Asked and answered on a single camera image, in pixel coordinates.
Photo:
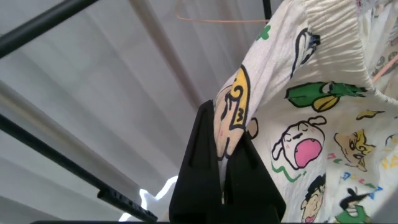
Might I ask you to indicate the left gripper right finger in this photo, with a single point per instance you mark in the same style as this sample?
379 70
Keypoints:
252 193

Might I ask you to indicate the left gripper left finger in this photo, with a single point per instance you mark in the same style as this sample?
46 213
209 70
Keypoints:
196 186

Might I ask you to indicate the cream printed garment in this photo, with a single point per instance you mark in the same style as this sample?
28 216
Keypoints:
326 130

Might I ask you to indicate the black clothes rack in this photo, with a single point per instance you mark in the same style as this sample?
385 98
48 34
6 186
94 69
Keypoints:
46 19

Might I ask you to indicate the white curtain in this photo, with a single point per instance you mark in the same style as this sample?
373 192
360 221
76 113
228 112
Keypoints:
124 77

